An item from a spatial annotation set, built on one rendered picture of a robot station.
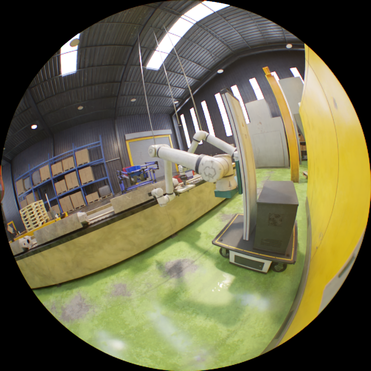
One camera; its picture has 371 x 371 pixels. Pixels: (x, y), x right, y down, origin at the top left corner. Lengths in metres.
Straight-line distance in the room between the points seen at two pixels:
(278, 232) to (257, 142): 5.91
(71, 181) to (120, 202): 9.67
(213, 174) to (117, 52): 9.30
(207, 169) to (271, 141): 5.90
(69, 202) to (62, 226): 9.53
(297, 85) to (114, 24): 10.26
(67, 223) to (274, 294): 2.42
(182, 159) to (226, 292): 1.31
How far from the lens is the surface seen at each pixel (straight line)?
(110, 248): 1.84
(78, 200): 11.01
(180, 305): 1.34
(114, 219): 1.65
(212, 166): 0.72
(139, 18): 8.91
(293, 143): 4.14
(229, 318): 1.25
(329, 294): 0.35
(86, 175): 10.71
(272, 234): 1.06
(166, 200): 1.32
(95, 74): 10.18
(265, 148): 6.56
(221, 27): 10.32
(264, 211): 0.95
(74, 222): 1.76
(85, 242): 1.82
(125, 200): 1.62
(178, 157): 0.89
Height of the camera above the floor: 1.24
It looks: 13 degrees down
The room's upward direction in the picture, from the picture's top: 13 degrees counter-clockwise
